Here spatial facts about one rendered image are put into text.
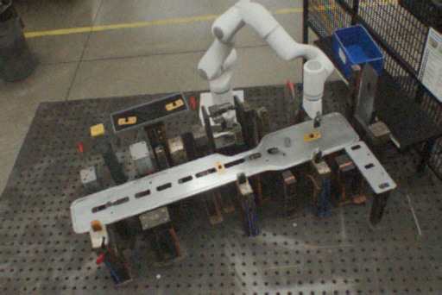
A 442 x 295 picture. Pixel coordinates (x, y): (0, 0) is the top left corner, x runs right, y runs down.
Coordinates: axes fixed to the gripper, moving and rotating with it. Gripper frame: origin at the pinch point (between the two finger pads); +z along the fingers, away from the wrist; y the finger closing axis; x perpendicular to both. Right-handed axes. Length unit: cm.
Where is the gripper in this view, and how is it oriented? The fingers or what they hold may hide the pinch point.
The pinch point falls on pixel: (312, 119)
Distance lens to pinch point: 218.4
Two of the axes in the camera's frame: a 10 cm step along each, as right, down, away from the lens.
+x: 9.4, -3.1, 1.2
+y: 3.1, 6.8, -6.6
